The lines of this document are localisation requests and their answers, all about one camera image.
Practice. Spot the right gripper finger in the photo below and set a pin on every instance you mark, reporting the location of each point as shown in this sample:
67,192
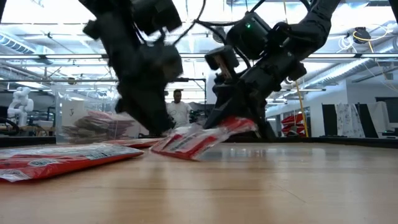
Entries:
266,121
230,107

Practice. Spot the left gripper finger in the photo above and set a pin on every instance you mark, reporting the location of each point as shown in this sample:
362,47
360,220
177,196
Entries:
146,115

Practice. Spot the red popcorn bag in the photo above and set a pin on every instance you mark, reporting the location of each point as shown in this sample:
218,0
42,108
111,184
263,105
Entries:
102,116
62,165
93,137
136,143
186,143

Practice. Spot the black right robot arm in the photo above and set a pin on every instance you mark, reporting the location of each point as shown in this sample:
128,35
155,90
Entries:
311,25

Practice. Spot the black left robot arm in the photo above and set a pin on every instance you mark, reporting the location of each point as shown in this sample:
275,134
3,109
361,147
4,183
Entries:
124,21

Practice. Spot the red storage rack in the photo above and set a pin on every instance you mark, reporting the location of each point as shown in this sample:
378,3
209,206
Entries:
293,123

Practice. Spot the person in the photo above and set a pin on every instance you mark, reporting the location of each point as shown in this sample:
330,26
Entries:
179,112

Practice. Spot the clear plastic bin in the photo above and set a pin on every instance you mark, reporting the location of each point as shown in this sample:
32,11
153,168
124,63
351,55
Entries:
65,102

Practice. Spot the white patterned cloth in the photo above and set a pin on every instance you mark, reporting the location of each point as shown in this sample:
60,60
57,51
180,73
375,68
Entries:
349,119

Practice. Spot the white humanoid robot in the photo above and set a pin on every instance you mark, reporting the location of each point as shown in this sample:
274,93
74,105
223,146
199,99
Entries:
21,102

